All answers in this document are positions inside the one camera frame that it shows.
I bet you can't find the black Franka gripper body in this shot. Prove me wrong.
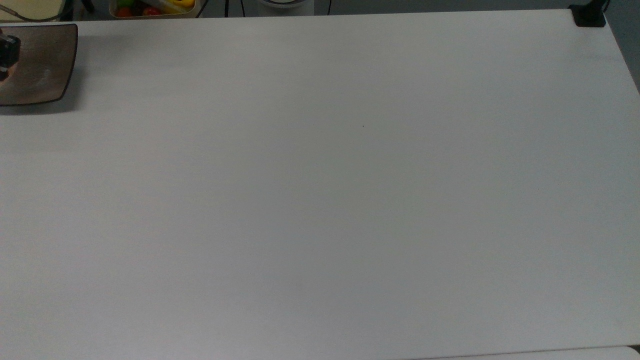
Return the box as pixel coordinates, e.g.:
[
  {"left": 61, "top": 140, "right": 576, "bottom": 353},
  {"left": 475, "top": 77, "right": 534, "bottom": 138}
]
[{"left": 0, "top": 33, "right": 22, "bottom": 71}]

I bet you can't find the square brown ceramic plate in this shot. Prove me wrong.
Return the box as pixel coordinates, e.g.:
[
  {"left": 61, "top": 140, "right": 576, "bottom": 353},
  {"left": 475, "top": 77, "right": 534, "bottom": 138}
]
[{"left": 0, "top": 23, "right": 79, "bottom": 107}]

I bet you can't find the cream round dish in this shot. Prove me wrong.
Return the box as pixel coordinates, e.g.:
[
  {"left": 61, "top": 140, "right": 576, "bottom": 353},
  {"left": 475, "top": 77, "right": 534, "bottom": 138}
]
[{"left": 0, "top": 0, "right": 67, "bottom": 23}]

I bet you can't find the basket of toy fruit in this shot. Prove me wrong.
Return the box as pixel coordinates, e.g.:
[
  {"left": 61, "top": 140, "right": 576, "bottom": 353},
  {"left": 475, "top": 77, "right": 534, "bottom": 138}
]
[{"left": 108, "top": 0, "right": 202, "bottom": 20}]

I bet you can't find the white round container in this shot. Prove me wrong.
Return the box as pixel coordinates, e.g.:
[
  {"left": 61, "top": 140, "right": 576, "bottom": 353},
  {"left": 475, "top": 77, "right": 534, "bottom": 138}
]
[{"left": 257, "top": 0, "right": 316, "bottom": 9}]

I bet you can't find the black stand base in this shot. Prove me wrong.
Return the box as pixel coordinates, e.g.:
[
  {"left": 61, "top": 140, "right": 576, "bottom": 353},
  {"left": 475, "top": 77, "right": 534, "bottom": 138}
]
[{"left": 569, "top": 3, "right": 608, "bottom": 28}]

